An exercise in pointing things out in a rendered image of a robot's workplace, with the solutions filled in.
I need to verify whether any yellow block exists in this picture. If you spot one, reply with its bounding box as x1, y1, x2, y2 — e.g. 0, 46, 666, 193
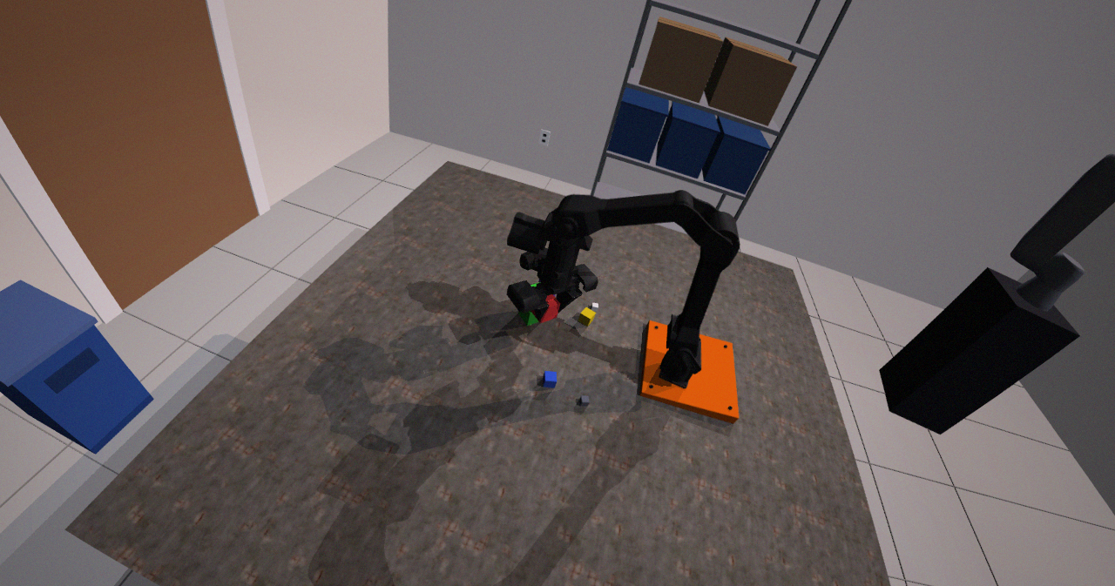
578, 307, 597, 328

